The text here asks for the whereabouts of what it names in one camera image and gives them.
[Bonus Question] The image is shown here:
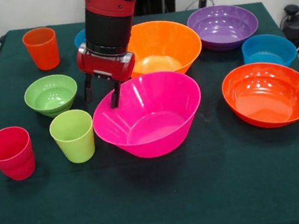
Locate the green plastic bowl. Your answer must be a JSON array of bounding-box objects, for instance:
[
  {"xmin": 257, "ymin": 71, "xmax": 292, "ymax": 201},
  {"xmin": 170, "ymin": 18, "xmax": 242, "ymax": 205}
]
[{"xmin": 22, "ymin": 72, "xmax": 82, "ymax": 121}]

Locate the green plastic cup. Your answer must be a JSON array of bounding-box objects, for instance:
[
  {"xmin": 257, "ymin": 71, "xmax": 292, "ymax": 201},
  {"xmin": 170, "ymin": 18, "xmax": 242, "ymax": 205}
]
[{"xmin": 47, "ymin": 107, "xmax": 98, "ymax": 167}]

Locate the orange plastic bowl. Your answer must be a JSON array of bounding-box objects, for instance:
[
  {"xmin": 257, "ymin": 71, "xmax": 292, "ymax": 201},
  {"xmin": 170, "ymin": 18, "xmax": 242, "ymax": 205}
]
[{"xmin": 123, "ymin": 15, "xmax": 206, "ymax": 81}]

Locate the red-orange plastic bowl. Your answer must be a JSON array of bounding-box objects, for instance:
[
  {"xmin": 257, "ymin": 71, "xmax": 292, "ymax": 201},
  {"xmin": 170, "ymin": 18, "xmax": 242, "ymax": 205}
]
[{"xmin": 219, "ymin": 57, "xmax": 299, "ymax": 135}]

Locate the purple plastic bowl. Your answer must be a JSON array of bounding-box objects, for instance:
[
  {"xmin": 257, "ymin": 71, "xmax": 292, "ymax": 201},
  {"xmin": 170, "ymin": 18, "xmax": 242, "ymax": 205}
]
[{"xmin": 185, "ymin": 0, "xmax": 262, "ymax": 55}]

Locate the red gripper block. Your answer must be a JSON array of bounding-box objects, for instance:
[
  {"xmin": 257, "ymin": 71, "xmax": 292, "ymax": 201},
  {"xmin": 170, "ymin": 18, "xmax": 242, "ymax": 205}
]
[{"xmin": 76, "ymin": 46, "xmax": 141, "ymax": 113}]

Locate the magenta pink plastic bowl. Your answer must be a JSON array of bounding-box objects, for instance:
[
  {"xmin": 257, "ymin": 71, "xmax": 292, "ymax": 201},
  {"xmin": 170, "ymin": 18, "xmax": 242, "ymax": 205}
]
[{"xmin": 87, "ymin": 67, "xmax": 209, "ymax": 165}]

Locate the orange-red plastic cup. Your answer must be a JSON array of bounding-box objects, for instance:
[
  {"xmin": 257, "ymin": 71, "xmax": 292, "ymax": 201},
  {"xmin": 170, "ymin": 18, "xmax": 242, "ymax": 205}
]
[{"xmin": 21, "ymin": 25, "xmax": 62, "ymax": 74}]

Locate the white cable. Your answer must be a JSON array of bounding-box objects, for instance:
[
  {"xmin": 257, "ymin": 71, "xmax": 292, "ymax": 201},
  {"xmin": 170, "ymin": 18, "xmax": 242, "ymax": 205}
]
[{"xmin": 183, "ymin": 0, "xmax": 216, "ymax": 11}]

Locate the crimson pink plastic cup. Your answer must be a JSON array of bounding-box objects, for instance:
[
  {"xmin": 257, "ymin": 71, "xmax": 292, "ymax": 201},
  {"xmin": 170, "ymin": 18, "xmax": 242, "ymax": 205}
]
[{"xmin": 0, "ymin": 124, "xmax": 38, "ymax": 183}]

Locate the dark green tablecloth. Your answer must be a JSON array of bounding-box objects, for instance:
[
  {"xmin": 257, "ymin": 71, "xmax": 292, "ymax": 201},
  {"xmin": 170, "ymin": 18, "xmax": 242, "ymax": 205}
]
[{"xmin": 0, "ymin": 0, "xmax": 299, "ymax": 224}]

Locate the blue plastic bowl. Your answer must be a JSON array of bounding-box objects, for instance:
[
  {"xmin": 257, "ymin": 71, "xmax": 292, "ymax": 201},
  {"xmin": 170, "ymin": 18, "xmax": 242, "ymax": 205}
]
[
  {"xmin": 240, "ymin": 30, "xmax": 299, "ymax": 73},
  {"xmin": 73, "ymin": 29, "xmax": 89, "ymax": 49}
]

